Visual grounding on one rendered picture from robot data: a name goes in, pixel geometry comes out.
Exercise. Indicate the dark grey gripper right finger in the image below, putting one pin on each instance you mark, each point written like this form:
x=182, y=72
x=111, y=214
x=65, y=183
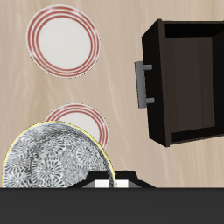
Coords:
x=125, y=175

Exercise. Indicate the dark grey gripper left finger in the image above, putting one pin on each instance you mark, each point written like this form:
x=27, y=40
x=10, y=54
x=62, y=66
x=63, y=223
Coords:
x=97, y=176

